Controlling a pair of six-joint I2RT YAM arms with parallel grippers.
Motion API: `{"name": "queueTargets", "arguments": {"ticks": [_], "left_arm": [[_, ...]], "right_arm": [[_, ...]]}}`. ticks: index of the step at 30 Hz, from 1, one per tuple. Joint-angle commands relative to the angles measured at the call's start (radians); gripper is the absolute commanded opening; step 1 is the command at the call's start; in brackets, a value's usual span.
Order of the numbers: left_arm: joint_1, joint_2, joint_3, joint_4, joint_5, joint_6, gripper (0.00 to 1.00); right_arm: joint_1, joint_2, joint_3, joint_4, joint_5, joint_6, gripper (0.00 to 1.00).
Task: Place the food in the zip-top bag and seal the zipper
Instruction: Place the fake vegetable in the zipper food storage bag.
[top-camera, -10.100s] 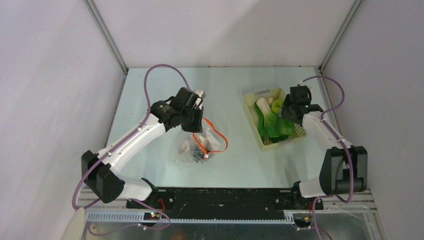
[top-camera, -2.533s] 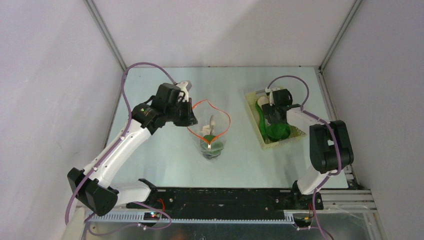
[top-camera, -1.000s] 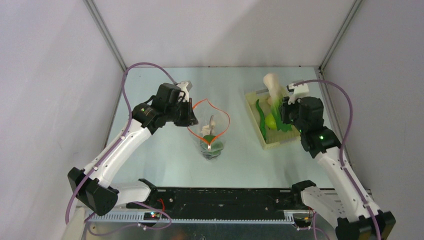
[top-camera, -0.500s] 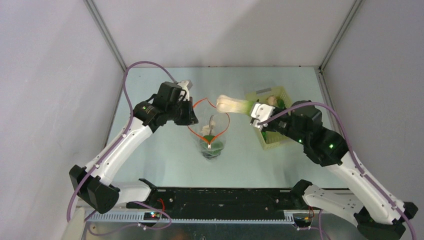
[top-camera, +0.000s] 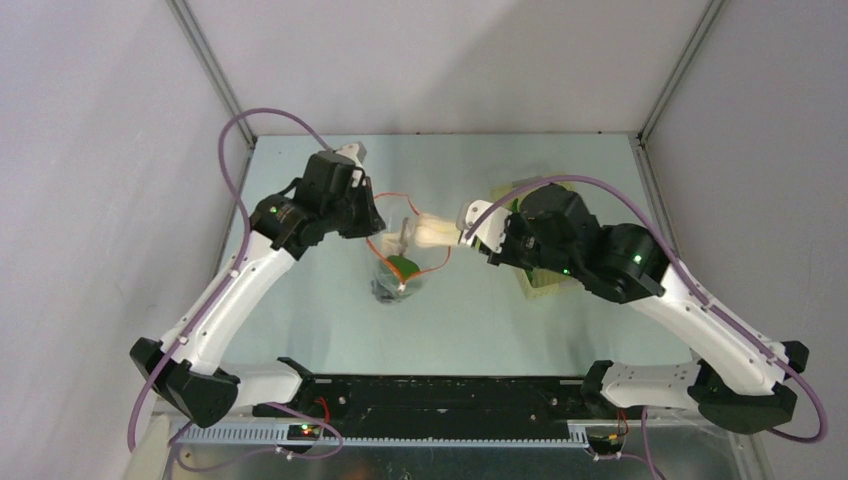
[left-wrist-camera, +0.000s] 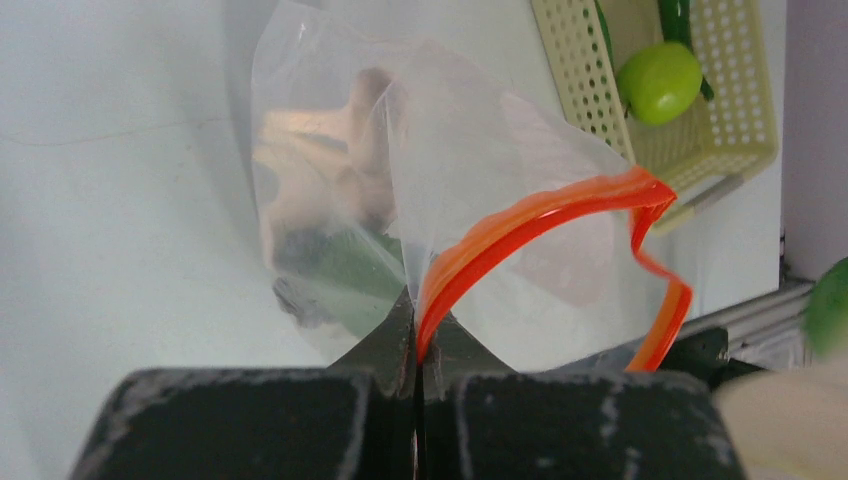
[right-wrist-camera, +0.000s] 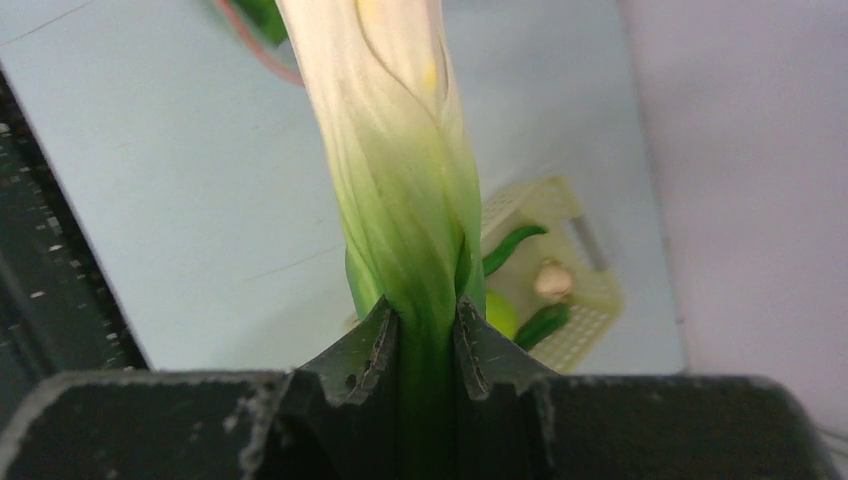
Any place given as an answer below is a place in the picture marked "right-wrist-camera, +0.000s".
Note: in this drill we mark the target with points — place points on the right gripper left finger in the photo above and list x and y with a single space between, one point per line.
332 418

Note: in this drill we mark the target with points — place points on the cream perforated plastic basket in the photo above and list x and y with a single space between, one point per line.
596 300

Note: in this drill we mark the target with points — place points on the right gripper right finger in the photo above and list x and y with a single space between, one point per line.
518 419

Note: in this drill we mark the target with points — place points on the green apple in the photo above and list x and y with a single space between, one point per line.
501 315

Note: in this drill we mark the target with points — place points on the green bok choy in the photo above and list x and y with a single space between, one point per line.
383 91

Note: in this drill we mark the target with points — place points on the clear zip top bag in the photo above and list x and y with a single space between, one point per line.
259 26

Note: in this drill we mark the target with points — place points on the green chili pepper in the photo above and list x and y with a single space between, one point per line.
494 260

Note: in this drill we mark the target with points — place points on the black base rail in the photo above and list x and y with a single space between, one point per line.
58 312

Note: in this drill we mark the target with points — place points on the green cucumber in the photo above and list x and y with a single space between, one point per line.
545 322

